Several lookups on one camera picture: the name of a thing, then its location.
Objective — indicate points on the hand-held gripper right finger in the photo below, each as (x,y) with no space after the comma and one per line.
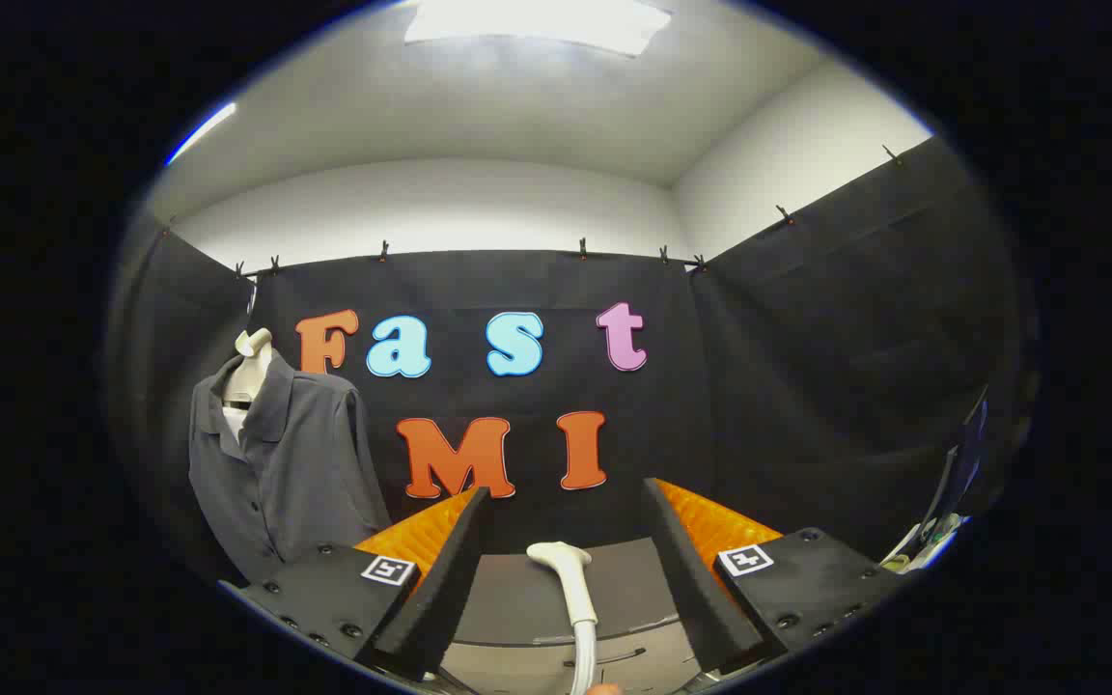
(696,589)

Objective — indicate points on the grey button shirt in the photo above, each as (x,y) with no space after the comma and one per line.
(295,463)

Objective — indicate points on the ceiling light panel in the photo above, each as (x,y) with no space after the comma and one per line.
(537,21)

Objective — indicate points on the grey cabinet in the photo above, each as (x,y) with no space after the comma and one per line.
(508,598)

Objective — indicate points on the white mannequin torso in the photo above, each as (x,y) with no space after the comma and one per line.
(252,372)

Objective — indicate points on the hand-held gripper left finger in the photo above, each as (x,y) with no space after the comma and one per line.
(440,589)

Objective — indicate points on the white garment steamer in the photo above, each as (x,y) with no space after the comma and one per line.
(568,571)

